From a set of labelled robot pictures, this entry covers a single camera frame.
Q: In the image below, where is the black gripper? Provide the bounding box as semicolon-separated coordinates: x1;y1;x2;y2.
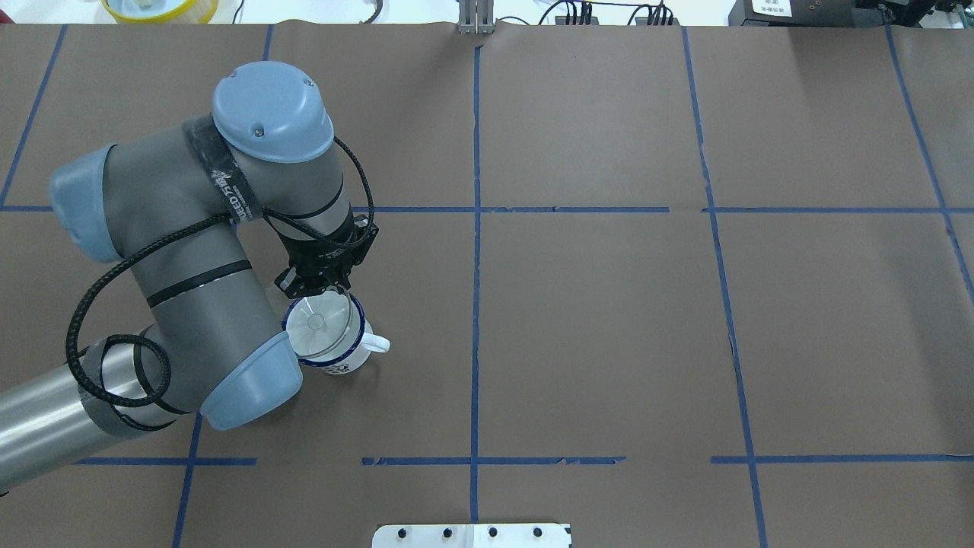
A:
275;221;379;299

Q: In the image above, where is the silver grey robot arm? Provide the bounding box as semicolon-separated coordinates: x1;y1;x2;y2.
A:
2;60;378;492

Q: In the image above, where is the white enamel cup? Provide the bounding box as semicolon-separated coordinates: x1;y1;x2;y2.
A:
282;290;392;375

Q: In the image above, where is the yellow tape roll with dish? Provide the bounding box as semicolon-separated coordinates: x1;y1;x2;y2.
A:
100;1;219;24

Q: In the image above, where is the black box device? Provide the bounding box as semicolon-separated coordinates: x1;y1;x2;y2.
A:
727;1;887;28

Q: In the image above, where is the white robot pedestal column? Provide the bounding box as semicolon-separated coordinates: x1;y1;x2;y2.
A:
371;522;573;547

